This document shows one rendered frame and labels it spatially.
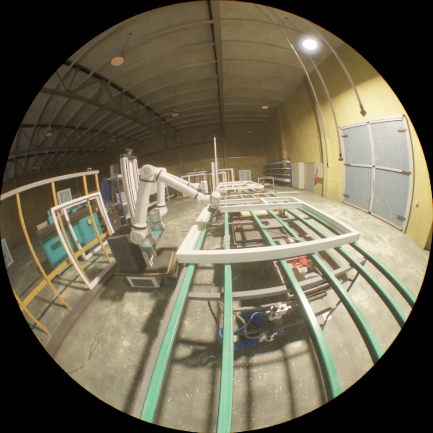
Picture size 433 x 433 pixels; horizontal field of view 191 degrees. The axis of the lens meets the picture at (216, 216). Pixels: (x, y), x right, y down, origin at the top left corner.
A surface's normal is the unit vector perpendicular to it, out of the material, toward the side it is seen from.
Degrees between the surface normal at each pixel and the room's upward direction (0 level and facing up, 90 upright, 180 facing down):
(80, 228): 90
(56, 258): 90
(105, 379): 0
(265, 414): 0
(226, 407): 0
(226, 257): 90
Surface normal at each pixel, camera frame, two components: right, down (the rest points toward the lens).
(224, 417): -0.09, -0.94
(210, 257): -0.08, 0.33
